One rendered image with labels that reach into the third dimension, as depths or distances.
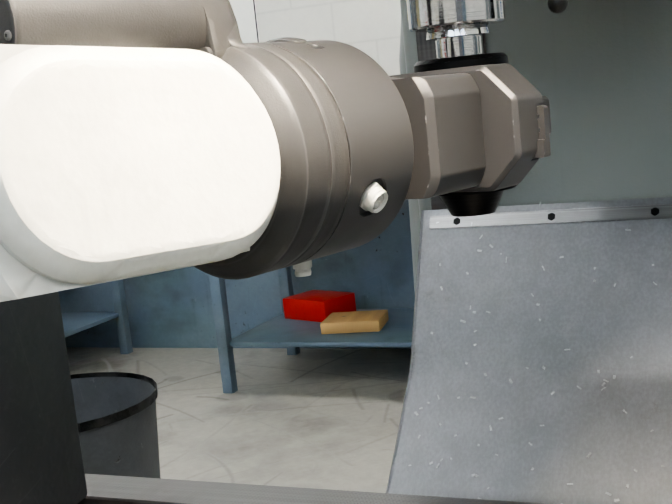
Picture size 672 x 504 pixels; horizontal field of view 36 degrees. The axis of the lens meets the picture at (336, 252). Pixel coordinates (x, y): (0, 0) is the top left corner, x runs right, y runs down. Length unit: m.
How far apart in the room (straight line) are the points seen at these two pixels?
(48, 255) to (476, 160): 0.23
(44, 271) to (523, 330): 0.64
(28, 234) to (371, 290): 4.93
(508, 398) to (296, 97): 0.53
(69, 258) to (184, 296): 5.42
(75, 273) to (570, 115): 0.66
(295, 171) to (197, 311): 5.31
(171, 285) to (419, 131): 5.31
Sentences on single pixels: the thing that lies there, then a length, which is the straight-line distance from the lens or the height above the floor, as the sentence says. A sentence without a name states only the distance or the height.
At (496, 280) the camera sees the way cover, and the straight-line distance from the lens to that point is 0.89.
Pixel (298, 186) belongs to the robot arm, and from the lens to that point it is 0.37.
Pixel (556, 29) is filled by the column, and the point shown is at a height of 1.29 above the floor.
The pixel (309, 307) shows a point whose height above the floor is 0.30.
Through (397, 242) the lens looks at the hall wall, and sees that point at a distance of 5.09.
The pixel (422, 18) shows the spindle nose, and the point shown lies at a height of 1.28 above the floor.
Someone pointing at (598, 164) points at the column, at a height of 1.17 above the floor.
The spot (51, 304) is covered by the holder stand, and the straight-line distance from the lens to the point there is 0.75.
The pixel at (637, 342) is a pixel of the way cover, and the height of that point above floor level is 1.04.
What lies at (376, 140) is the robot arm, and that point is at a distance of 0.40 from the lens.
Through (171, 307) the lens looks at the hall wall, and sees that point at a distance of 5.76.
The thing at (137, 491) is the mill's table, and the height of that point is 0.99.
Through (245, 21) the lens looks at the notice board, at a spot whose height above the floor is 1.67.
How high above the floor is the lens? 1.25
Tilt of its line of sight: 8 degrees down
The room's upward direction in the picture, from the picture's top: 6 degrees counter-clockwise
